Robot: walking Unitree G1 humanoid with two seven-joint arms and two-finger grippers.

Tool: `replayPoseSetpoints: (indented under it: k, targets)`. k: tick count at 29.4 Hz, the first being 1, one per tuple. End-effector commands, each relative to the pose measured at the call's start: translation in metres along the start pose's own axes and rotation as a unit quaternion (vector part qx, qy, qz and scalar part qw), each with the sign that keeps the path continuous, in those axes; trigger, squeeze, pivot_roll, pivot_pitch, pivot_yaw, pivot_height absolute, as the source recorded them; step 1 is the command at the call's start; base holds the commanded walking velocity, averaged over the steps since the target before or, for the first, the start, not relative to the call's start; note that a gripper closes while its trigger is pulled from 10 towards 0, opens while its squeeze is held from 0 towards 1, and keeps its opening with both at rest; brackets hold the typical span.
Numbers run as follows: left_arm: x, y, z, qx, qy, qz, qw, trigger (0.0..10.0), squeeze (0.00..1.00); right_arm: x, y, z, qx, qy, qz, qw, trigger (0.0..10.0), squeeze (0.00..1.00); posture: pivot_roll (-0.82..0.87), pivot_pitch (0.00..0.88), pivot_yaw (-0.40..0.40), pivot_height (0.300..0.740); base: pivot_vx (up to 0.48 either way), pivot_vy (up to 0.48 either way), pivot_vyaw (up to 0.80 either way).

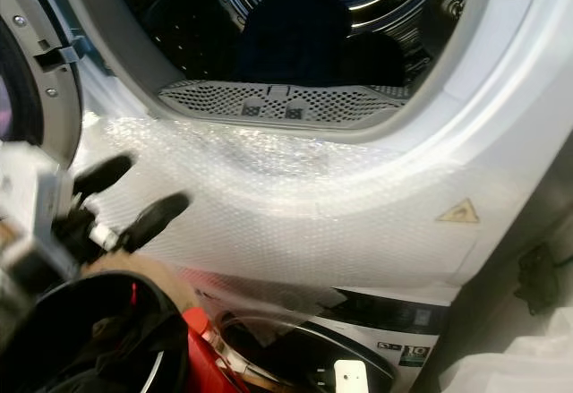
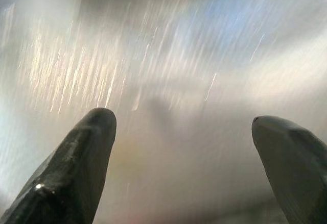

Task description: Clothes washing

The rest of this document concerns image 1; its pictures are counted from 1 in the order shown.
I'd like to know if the yellow triangle warning sticker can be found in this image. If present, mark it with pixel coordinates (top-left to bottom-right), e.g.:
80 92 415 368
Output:
435 198 481 225

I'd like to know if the black wall fitting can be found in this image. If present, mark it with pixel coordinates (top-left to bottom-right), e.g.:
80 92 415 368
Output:
513 243 562 315

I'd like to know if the dark navy garment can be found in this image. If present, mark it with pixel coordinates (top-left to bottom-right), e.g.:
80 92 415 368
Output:
231 0 409 88

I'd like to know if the white plastic bag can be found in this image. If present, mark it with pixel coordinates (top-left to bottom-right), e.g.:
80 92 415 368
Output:
437 329 573 393

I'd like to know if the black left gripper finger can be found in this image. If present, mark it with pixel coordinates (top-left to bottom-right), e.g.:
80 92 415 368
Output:
72 153 134 202
116 191 192 252

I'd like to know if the round dark washer door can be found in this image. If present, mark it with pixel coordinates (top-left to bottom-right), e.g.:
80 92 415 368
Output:
215 312 400 393

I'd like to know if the round glass dryer door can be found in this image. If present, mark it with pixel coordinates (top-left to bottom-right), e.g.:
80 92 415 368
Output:
0 0 88 168

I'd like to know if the red plastic basin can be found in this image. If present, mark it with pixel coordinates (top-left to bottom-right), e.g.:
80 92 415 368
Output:
182 306 268 393

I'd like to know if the clear bubble wrap sheet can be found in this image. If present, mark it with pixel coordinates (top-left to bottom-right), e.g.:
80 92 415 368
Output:
72 111 538 322

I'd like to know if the white tumble dryer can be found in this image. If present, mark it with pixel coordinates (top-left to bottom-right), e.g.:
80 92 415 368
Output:
54 0 573 294

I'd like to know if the grey perforated lint filter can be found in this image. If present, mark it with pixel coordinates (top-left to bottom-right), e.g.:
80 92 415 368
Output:
157 80 411 128

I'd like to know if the black laundry basket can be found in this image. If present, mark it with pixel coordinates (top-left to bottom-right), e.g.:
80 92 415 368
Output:
0 270 191 393

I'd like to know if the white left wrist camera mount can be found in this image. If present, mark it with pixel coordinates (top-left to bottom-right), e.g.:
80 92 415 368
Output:
0 142 69 252

